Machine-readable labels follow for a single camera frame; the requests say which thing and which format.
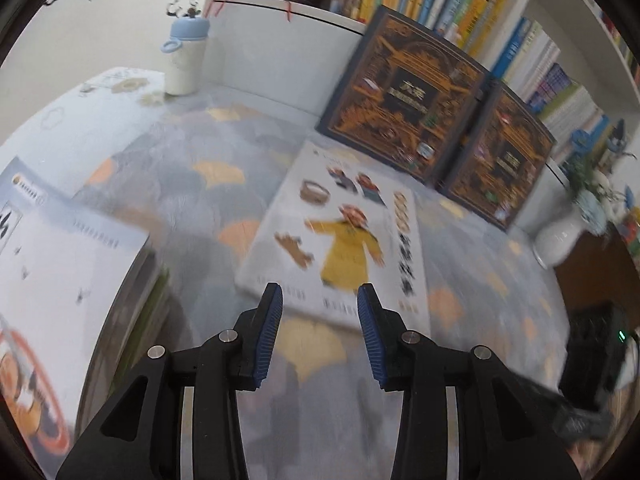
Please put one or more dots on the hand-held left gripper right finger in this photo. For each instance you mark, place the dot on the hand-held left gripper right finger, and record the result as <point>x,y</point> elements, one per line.
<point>372,340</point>

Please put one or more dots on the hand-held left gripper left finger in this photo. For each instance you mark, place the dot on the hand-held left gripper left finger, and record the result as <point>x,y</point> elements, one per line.
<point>267,340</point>

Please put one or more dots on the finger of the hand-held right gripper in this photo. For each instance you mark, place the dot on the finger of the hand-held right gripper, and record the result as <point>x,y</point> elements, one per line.
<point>565,410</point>

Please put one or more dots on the white book yellow coat figure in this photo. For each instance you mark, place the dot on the white book yellow coat figure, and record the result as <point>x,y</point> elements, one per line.
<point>345,250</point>

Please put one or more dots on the stack of thin books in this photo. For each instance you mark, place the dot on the stack of thin books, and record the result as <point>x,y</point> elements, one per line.
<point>135,320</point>

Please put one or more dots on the row of colourful shelf books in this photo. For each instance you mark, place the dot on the row of colourful shelf books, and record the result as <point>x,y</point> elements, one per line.
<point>450,5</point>

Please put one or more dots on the dark wooden cabinet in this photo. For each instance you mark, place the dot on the dark wooden cabinet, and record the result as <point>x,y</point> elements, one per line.
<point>590,280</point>

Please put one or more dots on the white ribbed vase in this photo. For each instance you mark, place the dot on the white ribbed vase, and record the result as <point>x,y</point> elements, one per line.
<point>557,237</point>

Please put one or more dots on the colourful toys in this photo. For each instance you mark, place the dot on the colourful toys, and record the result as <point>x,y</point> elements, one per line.
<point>627,227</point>

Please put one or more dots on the dark ornate encyclopedia book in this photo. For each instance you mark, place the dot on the dark ornate encyclopedia book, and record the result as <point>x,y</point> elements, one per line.
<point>405,95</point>
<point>500,160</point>

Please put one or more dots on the white bottle blue lid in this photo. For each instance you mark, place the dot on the white bottle blue lid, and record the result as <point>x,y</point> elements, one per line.
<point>185,65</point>

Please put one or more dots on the white bookshelf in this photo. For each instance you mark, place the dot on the white bookshelf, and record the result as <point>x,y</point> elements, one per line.
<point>280,50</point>

